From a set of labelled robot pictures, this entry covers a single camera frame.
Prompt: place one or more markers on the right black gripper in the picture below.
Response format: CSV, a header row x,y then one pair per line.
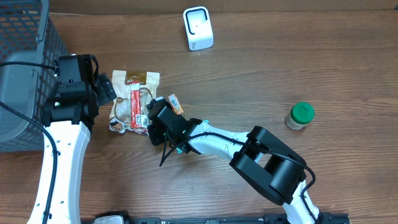
x,y
159,139

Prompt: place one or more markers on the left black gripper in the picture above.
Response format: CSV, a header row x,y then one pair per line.
x,y
103,89

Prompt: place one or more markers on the red snack bar packet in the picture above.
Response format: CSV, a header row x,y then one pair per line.
x,y
139,99

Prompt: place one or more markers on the orange small box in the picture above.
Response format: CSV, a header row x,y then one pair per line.
x,y
176,106

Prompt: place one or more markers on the beige snack bag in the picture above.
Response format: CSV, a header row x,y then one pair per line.
x,y
120,116

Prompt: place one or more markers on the teal wet wipes pack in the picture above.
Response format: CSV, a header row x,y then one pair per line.
x,y
188,130

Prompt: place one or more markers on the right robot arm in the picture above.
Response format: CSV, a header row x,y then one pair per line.
x,y
267,164

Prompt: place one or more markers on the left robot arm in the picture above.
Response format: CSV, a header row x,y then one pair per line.
x,y
67,117

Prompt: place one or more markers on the white barcode scanner stand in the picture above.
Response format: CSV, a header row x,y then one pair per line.
x,y
198,28

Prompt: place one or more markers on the grey plastic mesh basket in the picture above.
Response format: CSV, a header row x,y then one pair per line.
x,y
29,45

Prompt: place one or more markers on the green lidded glass jar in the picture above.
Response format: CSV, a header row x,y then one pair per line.
x,y
299,116

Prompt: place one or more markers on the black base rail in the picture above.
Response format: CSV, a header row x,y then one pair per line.
x,y
265,219

